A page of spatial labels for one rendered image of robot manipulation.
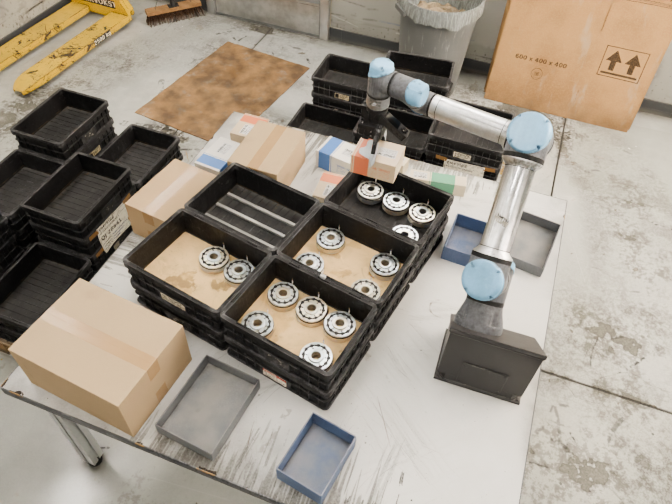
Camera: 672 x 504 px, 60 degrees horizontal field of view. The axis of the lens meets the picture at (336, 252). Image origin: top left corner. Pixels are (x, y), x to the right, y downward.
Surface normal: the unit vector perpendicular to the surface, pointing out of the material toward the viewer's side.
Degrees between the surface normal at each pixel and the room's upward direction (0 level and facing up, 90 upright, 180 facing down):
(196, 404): 0
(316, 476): 0
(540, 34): 79
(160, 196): 0
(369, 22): 90
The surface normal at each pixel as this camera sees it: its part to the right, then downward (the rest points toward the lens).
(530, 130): -0.35, -0.13
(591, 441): 0.04, -0.66
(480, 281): -0.43, 0.12
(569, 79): -0.33, 0.49
